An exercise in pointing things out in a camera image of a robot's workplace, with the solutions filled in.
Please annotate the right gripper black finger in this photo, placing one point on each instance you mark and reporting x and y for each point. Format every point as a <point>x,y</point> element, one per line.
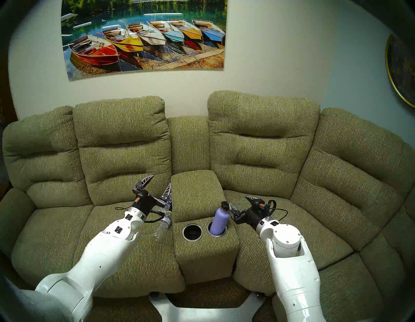
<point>252,199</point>
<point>234,211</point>

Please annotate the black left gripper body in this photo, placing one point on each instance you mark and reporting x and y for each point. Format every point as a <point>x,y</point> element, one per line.
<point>146,203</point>

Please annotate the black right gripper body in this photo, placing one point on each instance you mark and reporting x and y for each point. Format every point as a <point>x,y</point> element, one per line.
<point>254,214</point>

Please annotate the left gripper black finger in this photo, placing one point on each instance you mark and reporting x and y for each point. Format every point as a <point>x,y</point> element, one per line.
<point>166,193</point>
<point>144,183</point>

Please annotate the clear bottle blue red label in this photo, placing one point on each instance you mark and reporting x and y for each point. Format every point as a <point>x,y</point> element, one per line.
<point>169,205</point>

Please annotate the purple metal bottle black cap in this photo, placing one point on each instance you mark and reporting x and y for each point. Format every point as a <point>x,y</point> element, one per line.
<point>219,220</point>

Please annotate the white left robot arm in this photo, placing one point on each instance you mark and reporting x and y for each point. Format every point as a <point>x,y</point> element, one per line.
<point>100,256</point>

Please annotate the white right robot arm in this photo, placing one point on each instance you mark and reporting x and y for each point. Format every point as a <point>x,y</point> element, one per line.
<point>291,272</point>

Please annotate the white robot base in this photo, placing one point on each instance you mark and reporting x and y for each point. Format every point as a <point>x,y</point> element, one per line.
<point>207,313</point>

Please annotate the silver-rimmed black cup holder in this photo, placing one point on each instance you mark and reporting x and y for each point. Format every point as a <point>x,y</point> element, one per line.
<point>192,232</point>
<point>223,233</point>

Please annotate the clear bottle white red label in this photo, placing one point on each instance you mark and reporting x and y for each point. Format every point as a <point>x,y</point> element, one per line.
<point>163,225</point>

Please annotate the olive green sofa console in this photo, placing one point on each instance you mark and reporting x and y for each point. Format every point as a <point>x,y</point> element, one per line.
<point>197,194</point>

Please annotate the olive green fabric sofa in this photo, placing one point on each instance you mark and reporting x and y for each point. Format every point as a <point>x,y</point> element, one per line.
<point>123,155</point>

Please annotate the colourful boats wall picture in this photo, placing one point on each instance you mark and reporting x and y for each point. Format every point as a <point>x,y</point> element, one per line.
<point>142,35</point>

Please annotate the round gold-rimmed wall decor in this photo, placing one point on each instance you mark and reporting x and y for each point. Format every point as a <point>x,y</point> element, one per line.
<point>402,68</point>

